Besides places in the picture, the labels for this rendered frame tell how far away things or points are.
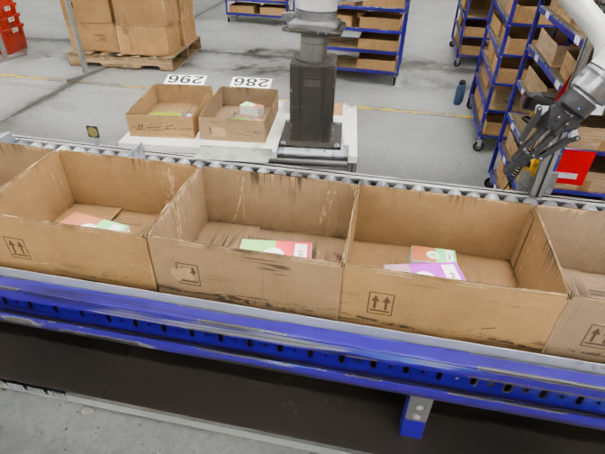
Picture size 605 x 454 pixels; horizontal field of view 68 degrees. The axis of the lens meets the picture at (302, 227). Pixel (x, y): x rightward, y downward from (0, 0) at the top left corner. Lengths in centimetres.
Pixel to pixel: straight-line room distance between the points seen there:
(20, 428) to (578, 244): 191
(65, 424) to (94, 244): 111
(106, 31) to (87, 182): 451
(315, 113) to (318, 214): 81
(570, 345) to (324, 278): 47
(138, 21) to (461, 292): 502
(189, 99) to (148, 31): 319
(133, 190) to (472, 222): 86
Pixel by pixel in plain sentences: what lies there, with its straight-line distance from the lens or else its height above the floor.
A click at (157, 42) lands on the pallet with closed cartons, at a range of 550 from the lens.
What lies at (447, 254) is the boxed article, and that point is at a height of 93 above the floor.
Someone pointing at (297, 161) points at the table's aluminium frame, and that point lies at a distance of 186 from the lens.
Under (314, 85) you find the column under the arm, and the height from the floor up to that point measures 100.
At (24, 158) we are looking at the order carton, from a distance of 142.
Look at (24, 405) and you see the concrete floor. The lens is 213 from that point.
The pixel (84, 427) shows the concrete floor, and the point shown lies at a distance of 198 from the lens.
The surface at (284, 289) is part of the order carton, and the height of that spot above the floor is 96.
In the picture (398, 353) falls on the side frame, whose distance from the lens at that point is 88.
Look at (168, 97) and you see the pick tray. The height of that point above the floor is 78.
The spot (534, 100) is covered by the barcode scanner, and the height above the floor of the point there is 108.
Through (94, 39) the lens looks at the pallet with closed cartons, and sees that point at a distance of 587.
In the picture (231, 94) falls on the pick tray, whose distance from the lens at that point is 228.
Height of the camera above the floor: 159
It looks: 36 degrees down
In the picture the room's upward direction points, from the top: 1 degrees clockwise
